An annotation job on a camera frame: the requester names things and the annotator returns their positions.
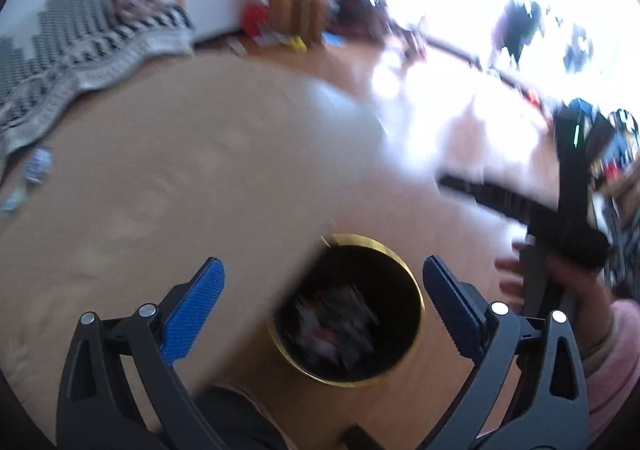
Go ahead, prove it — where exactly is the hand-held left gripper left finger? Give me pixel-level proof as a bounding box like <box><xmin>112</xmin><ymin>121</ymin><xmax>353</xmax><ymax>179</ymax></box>
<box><xmin>56</xmin><ymin>257</ymin><xmax>226</xmax><ymax>450</ymax></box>

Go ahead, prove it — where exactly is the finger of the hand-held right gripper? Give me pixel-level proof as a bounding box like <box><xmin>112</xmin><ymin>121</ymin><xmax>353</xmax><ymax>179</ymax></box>
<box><xmin>437</xmin><ymin>172</ymin><xmax>558</xmax><ymax>233</ymax></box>

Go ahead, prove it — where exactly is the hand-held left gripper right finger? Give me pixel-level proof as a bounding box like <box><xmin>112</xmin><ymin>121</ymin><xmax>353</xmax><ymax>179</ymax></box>
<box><xmin>415</xmin><ymin>255</ymin><xmax>590</xmax><ymax>450</ymax></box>

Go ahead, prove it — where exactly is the black gold-rimmed bin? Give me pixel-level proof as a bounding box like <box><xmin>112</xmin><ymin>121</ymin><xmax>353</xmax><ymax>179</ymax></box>
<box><xmin>265</xmin><ymin>232</ymin><xmax>427</xmax><ymax>388</ymax></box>

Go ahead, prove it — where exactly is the clear plastic bag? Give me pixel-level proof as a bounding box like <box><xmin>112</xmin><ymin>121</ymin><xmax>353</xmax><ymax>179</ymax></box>
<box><xmin>295</xmin><ymin>282</ymin><xmax>381</xmax><ymax>371</ymax></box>

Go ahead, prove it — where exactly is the person's right forearm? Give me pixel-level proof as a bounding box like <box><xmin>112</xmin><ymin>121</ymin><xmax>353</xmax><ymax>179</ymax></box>
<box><xmin>580</xmin><ymin>297</ymin><xmax>640</xmax><ymax>446</ymax></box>

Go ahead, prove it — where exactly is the person's right hand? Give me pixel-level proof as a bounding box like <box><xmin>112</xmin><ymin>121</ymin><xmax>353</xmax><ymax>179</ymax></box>
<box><xmin>494</xmin><ymin>240</ymin><xmax>618</xmax><ymax>361</ymax></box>

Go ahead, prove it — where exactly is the small red toy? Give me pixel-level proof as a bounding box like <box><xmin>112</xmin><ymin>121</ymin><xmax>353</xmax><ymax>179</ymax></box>
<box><xmin>520</xmin><ymin>87</ymin><xmax>546</xmax><ymax>110</ymax></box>

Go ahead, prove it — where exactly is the pale blue wrapper scrap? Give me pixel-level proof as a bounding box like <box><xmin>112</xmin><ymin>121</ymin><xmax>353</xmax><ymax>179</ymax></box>
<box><xmin>0</xmin><ymin>190</ymin><xmax>26</xmax><ymax>213</ymax></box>

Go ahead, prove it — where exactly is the blue white crumpled wrapper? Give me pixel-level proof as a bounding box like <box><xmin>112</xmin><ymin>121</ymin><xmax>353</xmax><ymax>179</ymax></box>
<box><xmin>25</xmin><ymin>146</ymin><xmax>55</xmax><ymax>183</ymax></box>

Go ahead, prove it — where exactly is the black white striped blanket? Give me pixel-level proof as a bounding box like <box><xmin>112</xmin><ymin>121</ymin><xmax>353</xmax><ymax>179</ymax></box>
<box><xmin>0</xmin><ymin>0</ymin><xmax>196</xmax><ymax>171</ymax></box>

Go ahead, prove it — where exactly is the red bucket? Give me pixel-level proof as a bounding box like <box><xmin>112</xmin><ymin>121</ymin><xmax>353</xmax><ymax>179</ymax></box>
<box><xmin>241</xmin><ymin>2</ymin><xmax>271</xmax><ymax>35</ymax></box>

